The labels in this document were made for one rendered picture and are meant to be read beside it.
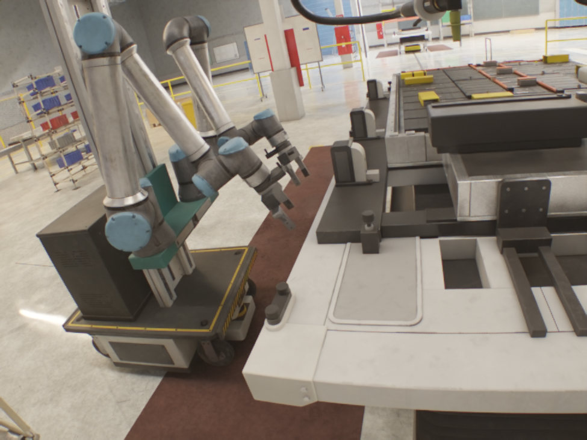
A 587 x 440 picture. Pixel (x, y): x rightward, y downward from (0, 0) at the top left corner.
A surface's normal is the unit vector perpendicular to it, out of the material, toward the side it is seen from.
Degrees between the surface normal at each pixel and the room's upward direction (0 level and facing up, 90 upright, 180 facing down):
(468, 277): 0
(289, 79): 90
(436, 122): 90
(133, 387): 0
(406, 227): 90
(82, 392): 0
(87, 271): 90
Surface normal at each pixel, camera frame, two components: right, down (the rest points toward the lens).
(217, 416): -0.20, -0.88
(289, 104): -0.28, 0.47
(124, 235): 0.26, 0.45
